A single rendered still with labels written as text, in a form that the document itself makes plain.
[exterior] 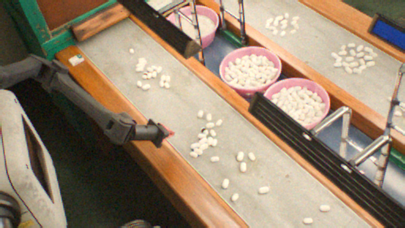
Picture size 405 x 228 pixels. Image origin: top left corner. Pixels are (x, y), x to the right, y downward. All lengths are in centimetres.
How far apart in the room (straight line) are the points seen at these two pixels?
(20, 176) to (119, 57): 136
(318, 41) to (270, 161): 70
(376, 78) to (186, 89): 80
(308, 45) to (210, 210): 94
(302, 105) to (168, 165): 60
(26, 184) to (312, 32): 161
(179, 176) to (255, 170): 28
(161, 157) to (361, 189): 81
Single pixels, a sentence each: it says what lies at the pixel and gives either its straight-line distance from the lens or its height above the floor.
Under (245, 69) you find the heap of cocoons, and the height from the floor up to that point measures 74.
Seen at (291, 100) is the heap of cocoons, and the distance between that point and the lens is 210.
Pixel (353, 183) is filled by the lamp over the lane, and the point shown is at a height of 109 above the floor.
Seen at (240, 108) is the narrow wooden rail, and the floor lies 76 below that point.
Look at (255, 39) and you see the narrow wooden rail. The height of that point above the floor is 76.
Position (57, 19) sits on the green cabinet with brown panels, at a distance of 249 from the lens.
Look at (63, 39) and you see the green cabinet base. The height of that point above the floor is 81.
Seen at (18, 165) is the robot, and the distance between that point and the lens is 117.
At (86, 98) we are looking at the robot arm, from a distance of 180.
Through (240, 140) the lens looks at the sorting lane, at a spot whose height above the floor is 74.
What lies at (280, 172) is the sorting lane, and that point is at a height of 74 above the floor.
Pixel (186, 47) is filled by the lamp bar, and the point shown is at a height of 108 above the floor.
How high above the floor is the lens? 227
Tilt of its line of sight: 48 degrees down
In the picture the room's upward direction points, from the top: 11 degrees counter-clockwise
